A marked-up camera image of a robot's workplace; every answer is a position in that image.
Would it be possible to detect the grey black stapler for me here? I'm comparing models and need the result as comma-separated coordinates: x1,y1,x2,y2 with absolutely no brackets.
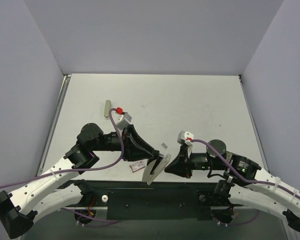
141,153,171,186

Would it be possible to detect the beige stapler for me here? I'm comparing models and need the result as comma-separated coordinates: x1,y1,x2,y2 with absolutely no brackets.
103,99,112,119

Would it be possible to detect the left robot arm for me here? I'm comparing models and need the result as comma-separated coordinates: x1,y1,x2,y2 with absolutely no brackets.
0,123,171,239

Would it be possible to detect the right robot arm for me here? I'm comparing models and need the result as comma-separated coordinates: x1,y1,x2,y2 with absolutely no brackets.
164,137,300,233

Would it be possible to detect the red staple box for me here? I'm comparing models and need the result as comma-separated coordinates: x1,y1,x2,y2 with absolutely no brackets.
129,160,146,173

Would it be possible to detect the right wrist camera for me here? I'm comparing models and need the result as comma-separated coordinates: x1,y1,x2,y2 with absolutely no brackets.
177,130,194,155

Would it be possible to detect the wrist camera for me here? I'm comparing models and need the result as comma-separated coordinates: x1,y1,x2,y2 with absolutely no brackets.
177,130,194,155
115,107,132,131

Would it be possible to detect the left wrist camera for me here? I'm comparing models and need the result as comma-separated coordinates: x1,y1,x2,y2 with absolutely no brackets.
115,107,132,131

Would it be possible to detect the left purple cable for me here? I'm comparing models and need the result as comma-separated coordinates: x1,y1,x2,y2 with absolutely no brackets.
0,107,127,207

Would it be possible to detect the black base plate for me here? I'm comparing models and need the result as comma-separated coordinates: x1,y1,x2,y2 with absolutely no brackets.
49,180,261,222

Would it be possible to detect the aluminium frame rail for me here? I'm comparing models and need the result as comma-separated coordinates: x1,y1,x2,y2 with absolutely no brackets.
36,74,72,176

